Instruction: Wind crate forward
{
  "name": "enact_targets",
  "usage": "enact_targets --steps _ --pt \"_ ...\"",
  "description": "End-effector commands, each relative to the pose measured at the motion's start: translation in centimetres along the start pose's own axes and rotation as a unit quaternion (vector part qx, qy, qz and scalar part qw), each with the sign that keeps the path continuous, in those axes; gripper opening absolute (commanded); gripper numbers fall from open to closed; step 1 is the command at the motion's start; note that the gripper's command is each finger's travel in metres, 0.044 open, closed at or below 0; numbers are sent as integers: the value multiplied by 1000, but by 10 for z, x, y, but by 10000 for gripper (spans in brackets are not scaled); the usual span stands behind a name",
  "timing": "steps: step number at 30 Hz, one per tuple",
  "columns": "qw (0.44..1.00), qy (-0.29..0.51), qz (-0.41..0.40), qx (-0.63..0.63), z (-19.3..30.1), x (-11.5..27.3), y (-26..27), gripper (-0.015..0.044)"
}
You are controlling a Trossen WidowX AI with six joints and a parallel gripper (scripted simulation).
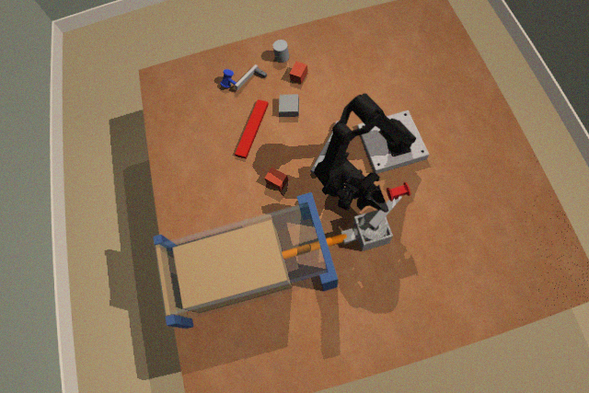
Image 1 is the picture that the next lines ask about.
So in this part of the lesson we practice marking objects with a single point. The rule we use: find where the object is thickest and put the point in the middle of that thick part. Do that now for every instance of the red rectangular bar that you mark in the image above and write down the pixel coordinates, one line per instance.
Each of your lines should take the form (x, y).
(251, 128)

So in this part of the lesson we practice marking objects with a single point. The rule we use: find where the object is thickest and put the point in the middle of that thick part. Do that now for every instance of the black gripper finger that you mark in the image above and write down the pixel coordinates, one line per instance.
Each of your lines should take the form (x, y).
(376, 197)
(372, 205)

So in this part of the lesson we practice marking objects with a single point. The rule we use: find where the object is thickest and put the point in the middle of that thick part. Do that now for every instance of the crank handle with blue knob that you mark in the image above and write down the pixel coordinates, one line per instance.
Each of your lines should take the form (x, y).
(228, 75)

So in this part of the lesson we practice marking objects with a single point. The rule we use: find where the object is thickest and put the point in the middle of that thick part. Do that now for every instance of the grey cylinder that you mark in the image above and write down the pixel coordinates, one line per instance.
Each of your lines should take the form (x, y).
(280, 49)

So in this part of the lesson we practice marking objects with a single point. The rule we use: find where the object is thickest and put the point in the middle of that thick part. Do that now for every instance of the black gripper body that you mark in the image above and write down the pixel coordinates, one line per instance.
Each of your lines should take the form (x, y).
(364, 184)

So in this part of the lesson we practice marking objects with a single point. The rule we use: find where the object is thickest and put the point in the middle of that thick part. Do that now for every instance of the red cube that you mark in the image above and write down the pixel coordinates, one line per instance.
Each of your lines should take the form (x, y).
(276, 179)
(298, 72)

